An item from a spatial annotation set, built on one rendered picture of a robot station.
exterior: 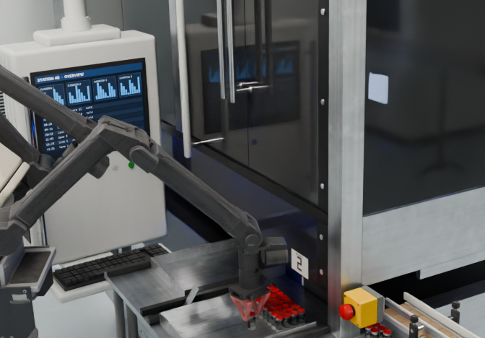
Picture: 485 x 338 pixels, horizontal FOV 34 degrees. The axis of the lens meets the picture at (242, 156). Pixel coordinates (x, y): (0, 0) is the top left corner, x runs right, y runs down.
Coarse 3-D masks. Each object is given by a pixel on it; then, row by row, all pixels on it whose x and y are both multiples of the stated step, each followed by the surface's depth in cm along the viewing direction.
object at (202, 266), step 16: (224, 240) 260; (160, 256) 250; (176, 256) 253; (192, 256) 255; (208, 256) 256; (224, 256) 255; (160, 272) 242; (176, 272) 245; (192, 272) 245; (208, 272) 245; (224, 272) 244; (272, 272) 240; (176, 288) 232; (208, 288) 230
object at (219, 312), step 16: (192, 304) 219; (208, 304) 221; (224, 304) 224; (160, 320) 215; (176, 320) 217; (192, 320) 217; (208, 320) 217; (224, 320) 216; (240, 320) 216; (256, 320) 216; (176, 336) 206; (192, 336) 209; (208, 336) 209; (224, 336) 208; (240, 336) 208; (256, 336) 208; (272, 336) 202
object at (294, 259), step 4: (292, 252) 220; (296, 252) 218; (292, 256) 220; (296, 256) 218; (300, 256) 216; (304, 256) 214; (292, 260) 220; (296, 260) 218; (304, 260) 215; (292, 264) 221; (296, 264) 219; (304, 264) 215; (292, 268) 221; (296, 268) 219; (300, 268) 217; (304, 268) 215; (300, 272) 218; (304, 272) 216; (304, 276) 216
